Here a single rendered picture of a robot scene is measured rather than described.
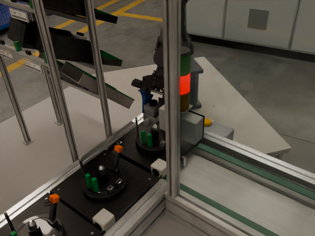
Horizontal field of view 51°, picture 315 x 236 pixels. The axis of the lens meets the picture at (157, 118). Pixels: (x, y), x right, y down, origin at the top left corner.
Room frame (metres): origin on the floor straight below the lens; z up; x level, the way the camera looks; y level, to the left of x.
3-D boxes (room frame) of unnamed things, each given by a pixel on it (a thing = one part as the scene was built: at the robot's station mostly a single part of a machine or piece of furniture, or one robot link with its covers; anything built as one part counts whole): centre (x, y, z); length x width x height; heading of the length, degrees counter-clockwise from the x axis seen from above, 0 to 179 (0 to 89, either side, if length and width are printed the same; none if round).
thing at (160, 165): (0.78, 0.00, 0.97); 0.05 x 0.05 x 0.04; 51
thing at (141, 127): (0.91, 0.01, 0.96); 0.24 x 0.24 x 0.02; 51
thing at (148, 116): (0.91, 0.02, 1.11); 0.08 x 0.04 x 0.07; 141
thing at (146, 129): (0.91, 0.01, 0.98); 0.14 x 0.14 x 0.02
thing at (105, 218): (0.72, 0.17, 1.01); 0.24 x 0.24 x 0.13; 51
